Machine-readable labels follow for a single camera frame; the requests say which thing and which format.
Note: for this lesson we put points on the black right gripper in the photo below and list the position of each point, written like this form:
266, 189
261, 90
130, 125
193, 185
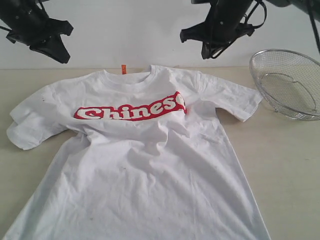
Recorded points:
221, 28

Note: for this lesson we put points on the round wire mesh basket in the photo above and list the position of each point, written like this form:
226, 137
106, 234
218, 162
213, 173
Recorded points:
289, 81

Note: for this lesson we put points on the white t-shirt red lettering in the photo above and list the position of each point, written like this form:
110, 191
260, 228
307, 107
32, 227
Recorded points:
150, 159

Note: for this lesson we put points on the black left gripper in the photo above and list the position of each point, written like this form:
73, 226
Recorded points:
26, 21

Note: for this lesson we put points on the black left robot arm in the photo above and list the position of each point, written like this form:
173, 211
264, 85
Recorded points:
28, 23

